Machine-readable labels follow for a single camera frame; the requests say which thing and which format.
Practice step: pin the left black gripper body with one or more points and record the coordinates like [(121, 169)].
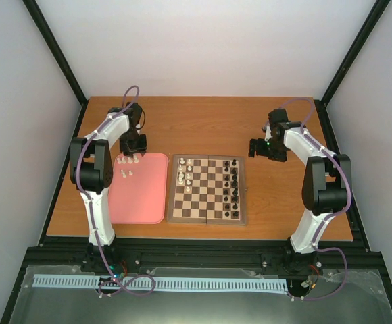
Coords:
[(132, 144)]

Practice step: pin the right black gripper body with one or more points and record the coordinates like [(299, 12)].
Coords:
[(274, 150)]

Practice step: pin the wooden chess board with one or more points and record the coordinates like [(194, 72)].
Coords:
[(214, 198)]

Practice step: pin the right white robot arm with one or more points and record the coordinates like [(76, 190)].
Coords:
[(326, 190)]

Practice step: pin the pink plastic tray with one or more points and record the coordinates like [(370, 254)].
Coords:
[(141, 198)]

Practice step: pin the light blue cable duct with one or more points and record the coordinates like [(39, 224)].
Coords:
[(163, 284)]

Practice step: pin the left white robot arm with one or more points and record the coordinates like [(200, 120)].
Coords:
[(91, 167)]

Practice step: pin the black aluminium frame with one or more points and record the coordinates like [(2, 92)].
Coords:
[(197, 254)]

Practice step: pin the white chess pieces row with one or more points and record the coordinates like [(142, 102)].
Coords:
[(126, 165)]

